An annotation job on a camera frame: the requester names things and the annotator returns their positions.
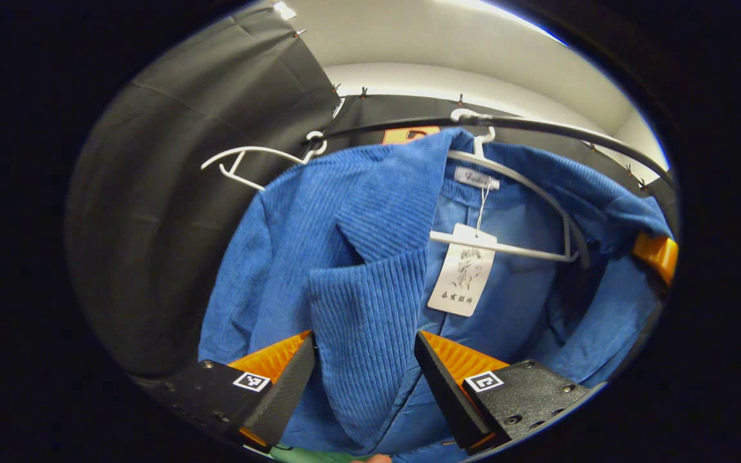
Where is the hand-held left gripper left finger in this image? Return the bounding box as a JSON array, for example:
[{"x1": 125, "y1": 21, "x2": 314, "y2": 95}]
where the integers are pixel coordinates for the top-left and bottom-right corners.
[{"x1": 133, "y1": 330, "x2": 317, "y2": 454}]

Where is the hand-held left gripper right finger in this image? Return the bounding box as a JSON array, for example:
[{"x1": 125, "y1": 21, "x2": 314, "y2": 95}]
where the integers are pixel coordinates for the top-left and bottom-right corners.
[{"x1": 414, "y1": 330, "x2": 606, "y2": 455}]

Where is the blue corduroy jacket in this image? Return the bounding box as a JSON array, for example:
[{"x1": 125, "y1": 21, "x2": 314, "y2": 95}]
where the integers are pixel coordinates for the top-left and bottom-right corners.
[{"x1": 198, "y1": 127, "x2": 673, "y2": 463}]

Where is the large white clothes hanger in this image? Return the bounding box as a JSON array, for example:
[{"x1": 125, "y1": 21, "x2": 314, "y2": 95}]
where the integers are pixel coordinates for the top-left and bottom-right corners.
[{"x1": 430, "y1": 108, "x2": 580, "y2": 263}]

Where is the small white clothes hanger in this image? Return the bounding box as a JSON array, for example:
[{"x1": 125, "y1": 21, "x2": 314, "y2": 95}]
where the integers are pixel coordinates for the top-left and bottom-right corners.
[{"x1": 200, "y1": 131, "x2": 328, "y2": 192}]

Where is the black clothes rail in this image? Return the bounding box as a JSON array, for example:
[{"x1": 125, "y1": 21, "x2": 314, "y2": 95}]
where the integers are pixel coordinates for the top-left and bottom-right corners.
[{"x1": 303, "y1": 114, "x2": 675, "y2": 190}]

